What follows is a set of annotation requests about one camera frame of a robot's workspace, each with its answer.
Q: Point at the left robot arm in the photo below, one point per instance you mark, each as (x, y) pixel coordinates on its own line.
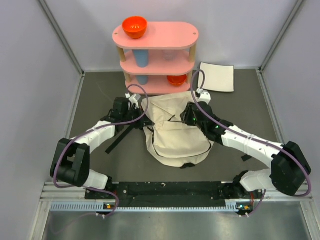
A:
(71, 161)

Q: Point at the white square plate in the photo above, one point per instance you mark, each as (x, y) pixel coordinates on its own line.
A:
(218, 78)

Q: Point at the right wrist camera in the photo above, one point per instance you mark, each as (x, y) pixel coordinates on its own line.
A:
(203, 96)

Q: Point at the blue cup shelf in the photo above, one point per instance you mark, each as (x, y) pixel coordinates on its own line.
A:
(142, 79)
(141, 57)

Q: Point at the beige canvas backpack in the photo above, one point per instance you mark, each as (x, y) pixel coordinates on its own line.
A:
(168, 140)

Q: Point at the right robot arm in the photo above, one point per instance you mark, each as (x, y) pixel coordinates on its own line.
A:
(286, 166)

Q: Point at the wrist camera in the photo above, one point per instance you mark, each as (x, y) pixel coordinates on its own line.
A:
(133, 100)
(203, 96)

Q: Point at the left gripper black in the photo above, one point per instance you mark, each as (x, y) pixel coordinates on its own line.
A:
(143, 122)

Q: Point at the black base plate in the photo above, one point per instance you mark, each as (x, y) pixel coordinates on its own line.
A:
(180, 193)

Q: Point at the orange bowl bottom shelf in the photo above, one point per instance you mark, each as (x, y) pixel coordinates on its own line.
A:
(176, 80)

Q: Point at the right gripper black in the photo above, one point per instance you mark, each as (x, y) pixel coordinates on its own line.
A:
(185, 116)

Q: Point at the pink three-tier shelf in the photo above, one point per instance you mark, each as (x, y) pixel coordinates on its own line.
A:
(178, 36)

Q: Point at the aluminium frame post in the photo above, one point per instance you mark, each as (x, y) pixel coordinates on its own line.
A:
(288, 22)

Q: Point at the clear glass cup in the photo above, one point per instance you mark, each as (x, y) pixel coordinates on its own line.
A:
(169, 55)

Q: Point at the blue cup middle shelf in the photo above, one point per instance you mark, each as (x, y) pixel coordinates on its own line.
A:
(141, 57)

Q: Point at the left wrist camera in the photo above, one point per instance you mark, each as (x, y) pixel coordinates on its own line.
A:
(133, 100)

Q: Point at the orange bowl on top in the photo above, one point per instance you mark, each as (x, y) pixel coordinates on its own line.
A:
(135, 26)

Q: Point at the grey cable duct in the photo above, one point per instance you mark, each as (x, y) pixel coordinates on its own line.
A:
(103, 207)

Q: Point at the blue cup bottom shelf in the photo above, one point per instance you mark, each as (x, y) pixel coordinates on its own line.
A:
(142, 79)

